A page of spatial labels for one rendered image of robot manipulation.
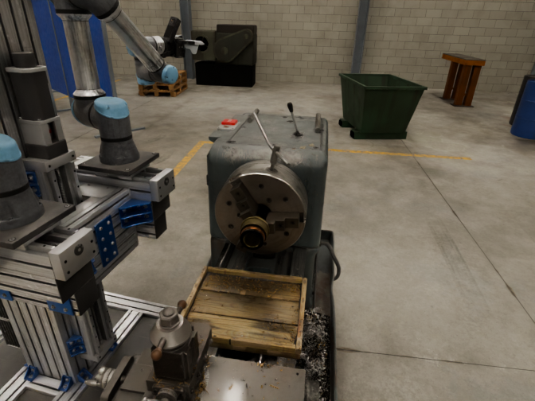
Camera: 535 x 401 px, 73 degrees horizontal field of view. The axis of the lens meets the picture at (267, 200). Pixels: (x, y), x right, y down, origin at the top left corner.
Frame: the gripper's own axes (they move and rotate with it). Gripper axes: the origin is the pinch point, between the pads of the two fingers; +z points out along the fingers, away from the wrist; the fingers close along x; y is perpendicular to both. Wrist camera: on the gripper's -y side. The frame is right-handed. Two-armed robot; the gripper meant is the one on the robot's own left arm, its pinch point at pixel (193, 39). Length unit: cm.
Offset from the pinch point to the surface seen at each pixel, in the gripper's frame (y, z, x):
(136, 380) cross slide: 49, -106, 95
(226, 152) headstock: 27, -39, 59
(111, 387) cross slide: 49, -111, 92
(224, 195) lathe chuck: 34, -53, 71
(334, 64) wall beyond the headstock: 150, 868, -326
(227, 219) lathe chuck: 43, -52, 73
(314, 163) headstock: 24, -25, 88
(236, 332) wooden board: 57, -77, 100
